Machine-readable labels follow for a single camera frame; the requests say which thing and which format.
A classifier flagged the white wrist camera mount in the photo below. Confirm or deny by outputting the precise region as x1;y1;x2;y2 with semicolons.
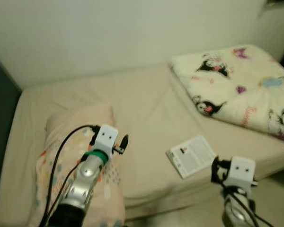
222;157;256;190
91;125;119;159

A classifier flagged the cream bed mattress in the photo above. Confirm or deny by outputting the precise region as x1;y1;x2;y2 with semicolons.
0;61;284;227

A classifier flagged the cream cartoon print blanket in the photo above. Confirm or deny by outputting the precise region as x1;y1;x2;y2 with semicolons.
169;45;284;144

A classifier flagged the white printed paper booklet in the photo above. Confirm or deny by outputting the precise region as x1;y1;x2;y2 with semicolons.
166;136;217;179

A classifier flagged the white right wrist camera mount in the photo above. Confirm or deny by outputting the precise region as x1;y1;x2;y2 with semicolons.
222;157;256;190

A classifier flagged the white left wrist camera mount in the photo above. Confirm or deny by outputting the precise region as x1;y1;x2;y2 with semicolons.
91;125;119;159

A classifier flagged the pink pillow with coloured dots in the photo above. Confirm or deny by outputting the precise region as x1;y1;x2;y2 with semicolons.
28;103;126;227

